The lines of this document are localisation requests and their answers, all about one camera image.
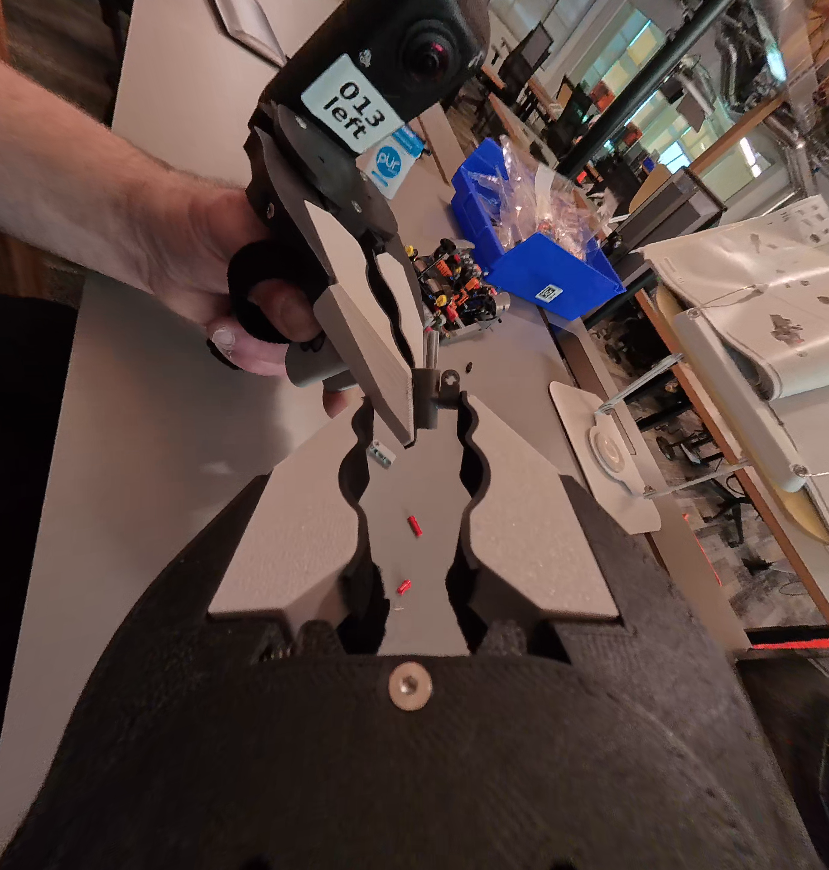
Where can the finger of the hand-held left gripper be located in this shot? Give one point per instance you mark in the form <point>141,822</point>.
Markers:
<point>401,299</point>
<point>374,353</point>

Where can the blue bin with square tag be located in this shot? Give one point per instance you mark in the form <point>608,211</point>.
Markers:
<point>557,272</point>

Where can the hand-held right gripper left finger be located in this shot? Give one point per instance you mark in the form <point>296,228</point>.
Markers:
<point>285,544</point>

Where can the lego car chassis model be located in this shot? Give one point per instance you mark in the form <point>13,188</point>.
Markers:
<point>455,285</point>

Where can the person's left forearm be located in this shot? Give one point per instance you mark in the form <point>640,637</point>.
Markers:
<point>61,170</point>

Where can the clear plastic bags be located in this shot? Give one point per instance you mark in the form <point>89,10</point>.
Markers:
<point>543,197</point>

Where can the light grey lego beam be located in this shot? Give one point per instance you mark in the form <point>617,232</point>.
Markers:
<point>380,454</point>

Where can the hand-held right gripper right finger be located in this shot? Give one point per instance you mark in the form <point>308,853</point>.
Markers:
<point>543,544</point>

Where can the white blue gum packet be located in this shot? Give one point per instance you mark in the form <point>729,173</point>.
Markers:
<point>391,163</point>

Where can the person's left hand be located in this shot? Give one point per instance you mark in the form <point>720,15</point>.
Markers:
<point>197,251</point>

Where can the grey axle connector lego assembly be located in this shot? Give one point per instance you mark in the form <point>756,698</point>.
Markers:
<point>427,401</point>

